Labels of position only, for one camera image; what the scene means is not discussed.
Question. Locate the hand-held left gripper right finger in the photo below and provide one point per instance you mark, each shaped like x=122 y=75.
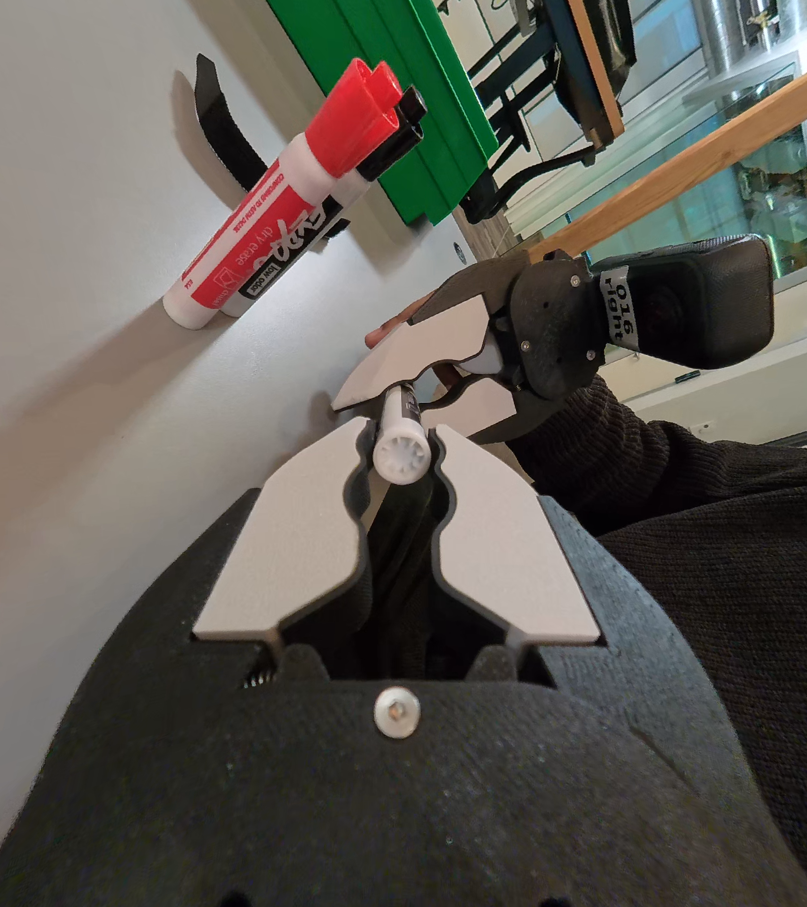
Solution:
x=510 y=560

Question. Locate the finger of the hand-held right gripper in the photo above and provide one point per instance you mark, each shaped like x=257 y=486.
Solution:
x=410 y=347
x=471 y=386

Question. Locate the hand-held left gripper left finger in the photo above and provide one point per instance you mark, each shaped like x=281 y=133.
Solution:
x=283 y=560

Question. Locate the black dry erase marker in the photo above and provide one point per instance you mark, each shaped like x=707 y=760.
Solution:
x=402 y=443
x=389 y=145

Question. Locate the red dry erase marker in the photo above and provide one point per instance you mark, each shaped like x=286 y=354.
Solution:
x=269 y=212

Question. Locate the person's right forearm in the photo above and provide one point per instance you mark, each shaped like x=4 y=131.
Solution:
x=588 y=453

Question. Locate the person's right hand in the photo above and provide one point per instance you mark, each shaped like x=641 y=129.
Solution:
x=393 y=327

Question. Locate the wooden handrail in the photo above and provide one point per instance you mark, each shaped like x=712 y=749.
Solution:
x=694 y=156

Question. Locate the green plastic crate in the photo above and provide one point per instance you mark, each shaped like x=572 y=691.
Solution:
x=418 y=106

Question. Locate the wooden table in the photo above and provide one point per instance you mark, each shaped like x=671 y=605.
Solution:
x=573 y=78

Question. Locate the black table frame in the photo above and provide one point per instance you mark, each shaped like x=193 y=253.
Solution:
x=481 y=202

